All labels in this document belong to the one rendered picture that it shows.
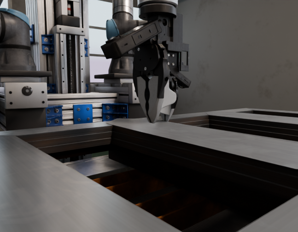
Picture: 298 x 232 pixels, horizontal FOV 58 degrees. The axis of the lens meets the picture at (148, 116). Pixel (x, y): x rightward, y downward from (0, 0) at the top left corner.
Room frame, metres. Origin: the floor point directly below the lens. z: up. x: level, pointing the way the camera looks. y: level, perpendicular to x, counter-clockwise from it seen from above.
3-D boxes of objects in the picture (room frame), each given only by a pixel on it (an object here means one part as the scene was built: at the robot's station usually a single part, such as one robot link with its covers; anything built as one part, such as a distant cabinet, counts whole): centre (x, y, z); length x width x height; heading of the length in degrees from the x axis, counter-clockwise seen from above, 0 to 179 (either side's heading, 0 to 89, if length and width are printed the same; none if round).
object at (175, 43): (0.53, -0.02, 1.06); 0.09 x 0.08 x 0.12; 130
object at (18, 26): (1.09, 0.54, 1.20); 0.13 x 0.12 x 0.14; 144
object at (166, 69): (0.49, -0.02, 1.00); 0.05 x 0.02 x 0.09; 40
